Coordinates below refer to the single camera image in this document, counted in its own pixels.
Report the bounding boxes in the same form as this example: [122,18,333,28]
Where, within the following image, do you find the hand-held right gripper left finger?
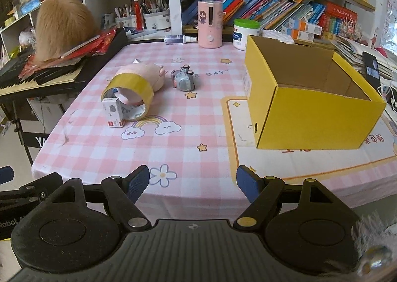
[50,165,152,232]

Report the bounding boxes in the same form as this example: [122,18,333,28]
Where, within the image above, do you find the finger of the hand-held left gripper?
[0,172,64,208]
[0,166,15,185]

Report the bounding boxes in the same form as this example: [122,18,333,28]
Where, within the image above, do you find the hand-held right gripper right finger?
[233,165,338,232]

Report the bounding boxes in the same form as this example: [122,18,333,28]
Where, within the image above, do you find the small white staple box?
[101,98,125,129]

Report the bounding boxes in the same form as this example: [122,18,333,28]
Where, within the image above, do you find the yellow cardboard box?
[244,35,388,150]

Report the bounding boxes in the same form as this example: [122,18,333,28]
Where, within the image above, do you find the yellow tape roll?
[102,73,155,122]

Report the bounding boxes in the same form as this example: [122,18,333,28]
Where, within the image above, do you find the pink plush pig toy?
[116,63,166,106]

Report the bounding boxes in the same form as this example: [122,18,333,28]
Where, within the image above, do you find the black keyboard stand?
[0,97,44,167]

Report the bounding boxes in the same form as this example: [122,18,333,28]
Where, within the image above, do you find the cream desk mat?
[220,95,397,187]

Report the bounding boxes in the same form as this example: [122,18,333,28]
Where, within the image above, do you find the black electronic keyboard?
[0,29,130,100]

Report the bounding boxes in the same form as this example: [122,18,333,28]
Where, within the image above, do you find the white jar green lid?
[232,18,261,51]

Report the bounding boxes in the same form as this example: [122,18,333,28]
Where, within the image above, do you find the red foil packets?
[18,28,117,80]

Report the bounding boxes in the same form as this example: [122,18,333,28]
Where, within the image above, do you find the dark spray bottle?
[164,34,198,45]

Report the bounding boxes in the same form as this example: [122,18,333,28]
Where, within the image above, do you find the white plastic stick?
[61,35,100,59]

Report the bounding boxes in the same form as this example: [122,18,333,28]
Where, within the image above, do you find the white quilted pouch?
[260,29,295,44]

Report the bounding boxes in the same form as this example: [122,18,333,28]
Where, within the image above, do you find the white orange medicine box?
[282,27,306,40]
[288,17,323,35]

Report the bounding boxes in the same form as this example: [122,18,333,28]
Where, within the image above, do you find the pink humidifier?
[198,0,223,49]

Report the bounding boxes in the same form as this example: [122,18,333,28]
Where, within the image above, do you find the fluffy tan plush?
[33,0,100,62]

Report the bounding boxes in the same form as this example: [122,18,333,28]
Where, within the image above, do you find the small white pen holder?
[114,16,137,30]

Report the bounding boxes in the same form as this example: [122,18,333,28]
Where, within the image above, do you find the large white pen holder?
[142,11,171,31]

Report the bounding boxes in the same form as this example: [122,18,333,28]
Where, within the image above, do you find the stack of papers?
[330,35,397,79]

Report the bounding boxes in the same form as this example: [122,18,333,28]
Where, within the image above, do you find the red tassel ornament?
[133,0,146,31]

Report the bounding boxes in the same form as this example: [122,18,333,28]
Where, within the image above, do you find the clear plastic box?
[13,0,41,20]

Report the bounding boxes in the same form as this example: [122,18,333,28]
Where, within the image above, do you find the black phone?
[362,51,382,91]

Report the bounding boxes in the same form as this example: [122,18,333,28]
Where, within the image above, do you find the small bunch of pens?
[113,4,134,19]

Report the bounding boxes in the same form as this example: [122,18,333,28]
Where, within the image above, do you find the large bunch of pens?
[140,0,169,15]

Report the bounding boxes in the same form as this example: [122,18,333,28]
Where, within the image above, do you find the row of colourful books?
[181,0,326,32]

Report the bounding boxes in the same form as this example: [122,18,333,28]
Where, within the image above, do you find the red boxed book set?
[316,2,358,41]

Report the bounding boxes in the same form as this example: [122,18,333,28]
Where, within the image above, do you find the wall chart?
[385,0,397,53]

